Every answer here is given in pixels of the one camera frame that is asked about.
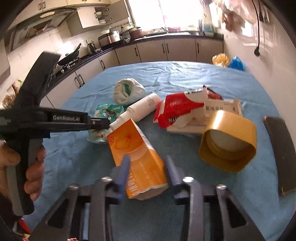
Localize white printed carton box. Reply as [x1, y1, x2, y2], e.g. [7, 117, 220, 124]
[166, 98, 242, 135]

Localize blue table cloth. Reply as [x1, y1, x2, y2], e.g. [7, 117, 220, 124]
[25, 62, 295, 240]

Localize yellow plastic bag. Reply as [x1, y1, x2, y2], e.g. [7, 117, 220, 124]
[212, 53, 230, 67]

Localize dark flat board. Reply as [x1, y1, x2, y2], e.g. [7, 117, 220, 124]
[263, 116, 295, 196]

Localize black hanging cable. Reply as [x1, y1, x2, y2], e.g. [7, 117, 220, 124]
[250, 0, 261, 57]

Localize green tissue pack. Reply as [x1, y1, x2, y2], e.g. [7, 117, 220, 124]
[86, 103, 125, 144]

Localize orange cardboard box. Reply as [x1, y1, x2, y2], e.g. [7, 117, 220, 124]
[107, 119, 168, 200]

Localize black kettle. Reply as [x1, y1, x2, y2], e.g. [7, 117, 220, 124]
[86, 41, 96, 54]

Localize beige upper wall cabinets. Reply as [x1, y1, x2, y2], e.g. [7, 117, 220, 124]
[9, 1, 130, 34]

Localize blue plastic bag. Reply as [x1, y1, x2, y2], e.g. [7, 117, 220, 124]
[228, 56, 244, 71]

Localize range hood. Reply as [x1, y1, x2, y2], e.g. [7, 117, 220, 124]
[4, 8, 77, 53]

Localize beige kitchen base cabinets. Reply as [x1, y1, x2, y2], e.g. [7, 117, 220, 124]
[41, 36, 224, 108]

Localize white plastic bottle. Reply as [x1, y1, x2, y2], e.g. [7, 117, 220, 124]
[109, 93, 161, 131]

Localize crumpled white green bag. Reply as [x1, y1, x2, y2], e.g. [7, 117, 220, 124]
[113, 78, 147, 105]

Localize black wok pan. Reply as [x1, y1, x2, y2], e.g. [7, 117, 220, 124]
[58, 43, 82, 66]

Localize red white torn carton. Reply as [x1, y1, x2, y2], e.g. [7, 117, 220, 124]
[153, 85, 223, 128]

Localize person's left hand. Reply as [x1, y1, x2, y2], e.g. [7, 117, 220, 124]
[0, 143, 47, 202]

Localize silver rice cooker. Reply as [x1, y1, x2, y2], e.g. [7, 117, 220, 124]
[98, 31, 121, 47]

